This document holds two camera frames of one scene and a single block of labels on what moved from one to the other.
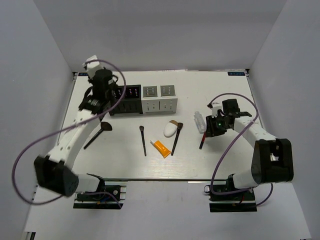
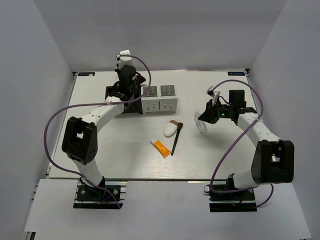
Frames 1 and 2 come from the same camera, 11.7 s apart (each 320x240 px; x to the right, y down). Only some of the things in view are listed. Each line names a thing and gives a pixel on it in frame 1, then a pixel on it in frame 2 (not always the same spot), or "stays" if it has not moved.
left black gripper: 90,81 -> 118,69
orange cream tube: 161,148 stays
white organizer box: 166,102 stays
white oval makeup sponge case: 170,128 stays
